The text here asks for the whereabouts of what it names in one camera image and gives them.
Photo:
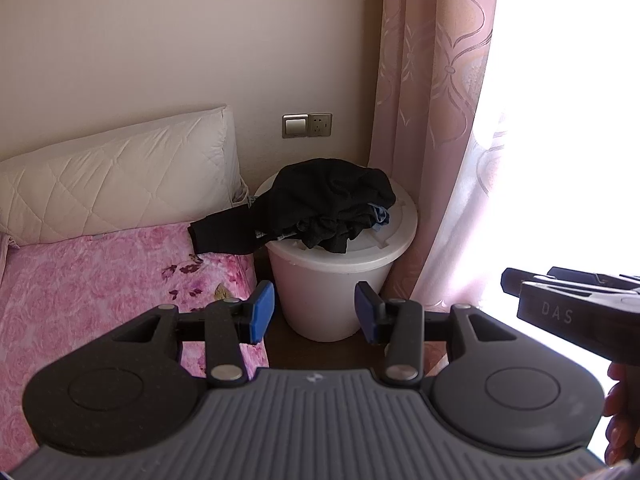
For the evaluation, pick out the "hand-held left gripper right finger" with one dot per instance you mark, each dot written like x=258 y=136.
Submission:
x=364 y=312

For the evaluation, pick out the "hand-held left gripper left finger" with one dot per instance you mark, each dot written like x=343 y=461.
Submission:
x=264 y=310

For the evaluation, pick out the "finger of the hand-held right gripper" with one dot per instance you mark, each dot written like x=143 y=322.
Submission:
x=600 y=281
x=515 y=280

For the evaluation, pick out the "white plastic bucket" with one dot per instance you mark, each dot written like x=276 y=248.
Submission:
x=325 y=300

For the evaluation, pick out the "black knitted cardigan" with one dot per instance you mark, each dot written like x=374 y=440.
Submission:
x=325 y=195

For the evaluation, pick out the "person's right hand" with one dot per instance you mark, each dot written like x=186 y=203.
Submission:
x=625 y=410

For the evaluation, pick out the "sheer white curtain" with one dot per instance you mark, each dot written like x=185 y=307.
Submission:
x=450 y=240

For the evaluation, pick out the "blue garment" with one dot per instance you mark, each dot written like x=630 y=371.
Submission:
x=382 y=216

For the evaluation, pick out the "pink floral blanket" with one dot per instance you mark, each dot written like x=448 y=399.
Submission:
x=75 y=300

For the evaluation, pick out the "white quilted headboard cushion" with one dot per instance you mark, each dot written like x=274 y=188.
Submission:
x=110 y=180

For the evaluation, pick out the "pink patterned curtain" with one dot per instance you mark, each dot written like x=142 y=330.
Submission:
x=430 y=85

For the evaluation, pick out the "beige wall switch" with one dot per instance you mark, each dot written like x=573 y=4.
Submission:
x=295 y=126

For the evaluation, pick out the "beige wall socket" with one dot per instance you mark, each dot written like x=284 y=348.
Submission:
x=320 y=125

